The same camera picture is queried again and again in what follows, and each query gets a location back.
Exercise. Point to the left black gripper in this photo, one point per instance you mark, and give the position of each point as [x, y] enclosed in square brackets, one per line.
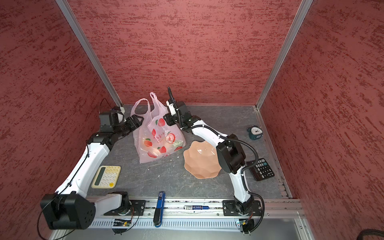
[133, 126]

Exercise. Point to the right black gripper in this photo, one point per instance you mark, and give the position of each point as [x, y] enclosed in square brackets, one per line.
[169, 119]

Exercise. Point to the pink fruit-print plastic bag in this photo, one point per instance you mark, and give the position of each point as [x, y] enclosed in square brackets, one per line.
[155, 139]

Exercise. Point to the pink scalloped plastic bowl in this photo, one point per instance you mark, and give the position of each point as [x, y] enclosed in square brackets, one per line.
[201, 160]

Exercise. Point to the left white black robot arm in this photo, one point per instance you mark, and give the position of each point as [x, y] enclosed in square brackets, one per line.
[68, 208]

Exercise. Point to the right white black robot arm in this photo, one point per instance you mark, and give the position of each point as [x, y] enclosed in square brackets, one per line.
[231, 155]

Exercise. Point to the yellow calculator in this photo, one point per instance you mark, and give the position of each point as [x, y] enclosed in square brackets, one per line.
[106, 177]

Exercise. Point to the small teal alarm clock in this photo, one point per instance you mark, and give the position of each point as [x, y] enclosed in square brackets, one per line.
[255, 132]

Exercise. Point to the blue marker pen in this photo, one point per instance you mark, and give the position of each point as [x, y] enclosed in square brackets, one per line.
[196, 207]

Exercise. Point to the black calculator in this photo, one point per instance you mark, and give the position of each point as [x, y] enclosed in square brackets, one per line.
[262, 170]

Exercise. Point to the blue black handheld tool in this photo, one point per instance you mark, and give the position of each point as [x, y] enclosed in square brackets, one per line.
[159, 210]

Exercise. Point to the left small circuit board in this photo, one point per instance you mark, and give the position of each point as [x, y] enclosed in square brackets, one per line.
[122, 223]

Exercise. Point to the small circuit board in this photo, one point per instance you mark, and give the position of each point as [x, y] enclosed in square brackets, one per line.
[245, 226]
[122, 223]

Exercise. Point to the right small circuit board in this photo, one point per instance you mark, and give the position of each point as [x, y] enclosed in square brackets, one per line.
[245, 226]

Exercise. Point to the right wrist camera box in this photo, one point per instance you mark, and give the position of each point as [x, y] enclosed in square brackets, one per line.
[178, 107]

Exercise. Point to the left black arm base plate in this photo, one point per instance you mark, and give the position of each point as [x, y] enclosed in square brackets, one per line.
[134, 208]

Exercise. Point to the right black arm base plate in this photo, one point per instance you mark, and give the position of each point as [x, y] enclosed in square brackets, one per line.
[235, 208]

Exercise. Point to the left aluminium corner post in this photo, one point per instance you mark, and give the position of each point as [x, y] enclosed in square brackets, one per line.
[76, 28]

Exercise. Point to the aluminium corner post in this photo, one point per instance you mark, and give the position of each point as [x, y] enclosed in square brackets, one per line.
[76, 28]
[290, 37]

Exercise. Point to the aluminium front rail frame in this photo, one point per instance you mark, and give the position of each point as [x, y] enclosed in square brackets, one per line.
[175, 217]

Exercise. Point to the right aluminium corner post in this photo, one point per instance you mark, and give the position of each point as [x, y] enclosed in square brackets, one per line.
[290, 37]

